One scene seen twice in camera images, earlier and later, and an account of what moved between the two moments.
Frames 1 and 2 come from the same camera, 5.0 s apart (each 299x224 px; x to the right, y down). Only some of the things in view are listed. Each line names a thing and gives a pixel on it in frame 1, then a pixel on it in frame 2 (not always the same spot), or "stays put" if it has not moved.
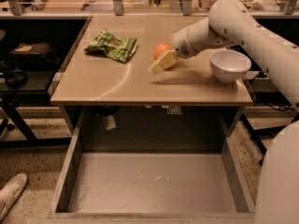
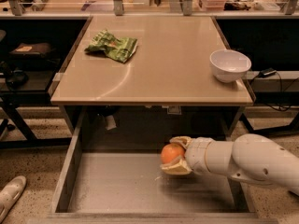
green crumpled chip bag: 120,49 stays put
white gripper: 181,43 to 196,155
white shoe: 10,191 stays put
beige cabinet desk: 95,80 stays put
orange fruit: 161,49 to 171,152
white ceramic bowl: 229,65 stays put
